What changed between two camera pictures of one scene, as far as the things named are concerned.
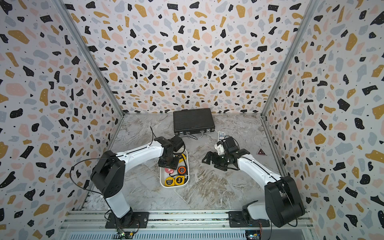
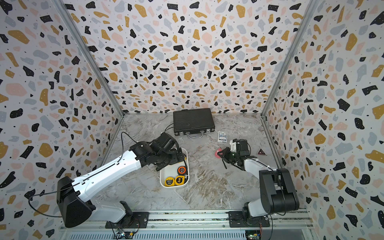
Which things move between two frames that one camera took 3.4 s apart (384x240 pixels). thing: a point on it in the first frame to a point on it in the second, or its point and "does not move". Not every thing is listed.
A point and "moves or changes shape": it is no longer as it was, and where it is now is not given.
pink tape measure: [169, 170] moves or changes shape
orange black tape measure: [181, 170] does not move
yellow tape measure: [169, 181] does not move
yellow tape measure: [179, 180] does not move
